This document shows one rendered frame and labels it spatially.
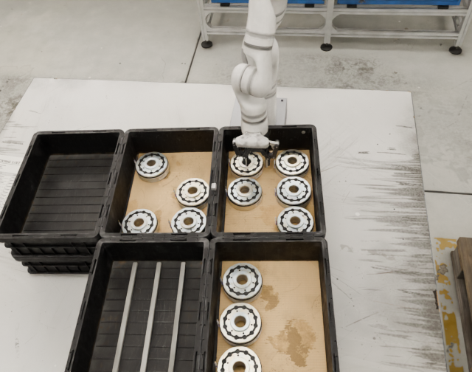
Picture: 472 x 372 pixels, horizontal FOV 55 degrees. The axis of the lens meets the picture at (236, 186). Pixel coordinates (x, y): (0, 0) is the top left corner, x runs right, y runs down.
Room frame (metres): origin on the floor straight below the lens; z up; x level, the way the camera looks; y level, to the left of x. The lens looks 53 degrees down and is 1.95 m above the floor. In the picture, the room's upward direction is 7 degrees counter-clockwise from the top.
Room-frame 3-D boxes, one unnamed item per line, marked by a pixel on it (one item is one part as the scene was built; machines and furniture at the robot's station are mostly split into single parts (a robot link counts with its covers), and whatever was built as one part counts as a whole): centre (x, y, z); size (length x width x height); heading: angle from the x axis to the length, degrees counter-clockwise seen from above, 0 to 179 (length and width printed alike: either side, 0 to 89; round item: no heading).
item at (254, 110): (0.91, -0.06, 1.15); 0.09 x 0.07 x 0.15; 53
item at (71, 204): (0.88, 0.50, 0.87); 0.40 x 0.30 x 0.11; 172
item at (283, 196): (0.79, -0.17, 0.86); 0.10 x 0.10 x 0.01
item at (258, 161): (0.92, -0.04, 0.86); 0.10 x 0.10 x 0.01
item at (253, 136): (0.88, -0.07, 1.05); 0.11 x 0.09 x 0.06; 167
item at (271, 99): (1.16, -0.12, 0.88); 0.09 x 0.09 x 0.17; 80
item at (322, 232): (0.80, -0.09, 0.92); 0.40 x 0.30 x 0.02; 172
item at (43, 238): (0.88, 0.50, 0.92); 0.40 x 0.30 x 0.02; 172
